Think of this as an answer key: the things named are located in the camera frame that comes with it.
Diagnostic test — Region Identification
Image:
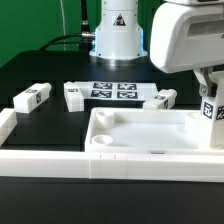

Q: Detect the white marker base sheet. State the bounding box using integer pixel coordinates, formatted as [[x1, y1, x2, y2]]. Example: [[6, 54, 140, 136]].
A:
[[64, 81, 157, 101]]

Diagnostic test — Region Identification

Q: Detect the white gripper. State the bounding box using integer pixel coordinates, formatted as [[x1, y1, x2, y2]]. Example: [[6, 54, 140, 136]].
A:
[[150, 0, 224, 97]]

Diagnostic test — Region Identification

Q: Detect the white U-shaped obstacle frame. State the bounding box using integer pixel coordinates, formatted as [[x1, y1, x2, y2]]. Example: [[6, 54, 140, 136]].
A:
[[0, 109, 224, 182]]

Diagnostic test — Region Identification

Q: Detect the white desk top tray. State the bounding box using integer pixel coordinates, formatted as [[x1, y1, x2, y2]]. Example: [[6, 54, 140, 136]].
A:
[[85, 107, 224, 155]]

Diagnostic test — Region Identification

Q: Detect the black upright connector cable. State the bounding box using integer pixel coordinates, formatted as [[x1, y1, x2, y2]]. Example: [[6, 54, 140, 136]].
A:
[[80, 0, 91, 34]]

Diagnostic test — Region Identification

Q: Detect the white thin cable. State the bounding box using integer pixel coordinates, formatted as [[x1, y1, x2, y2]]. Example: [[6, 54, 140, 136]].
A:
[[59, 0, 67, 52]]

